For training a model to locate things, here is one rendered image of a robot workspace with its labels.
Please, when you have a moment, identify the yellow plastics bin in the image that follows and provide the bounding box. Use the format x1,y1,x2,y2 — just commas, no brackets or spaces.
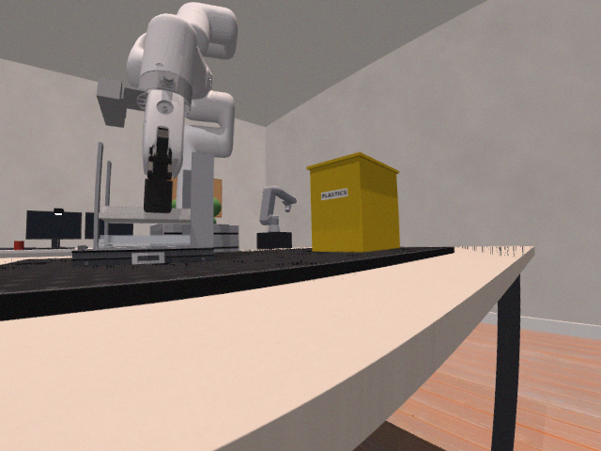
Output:
310,152,400,252

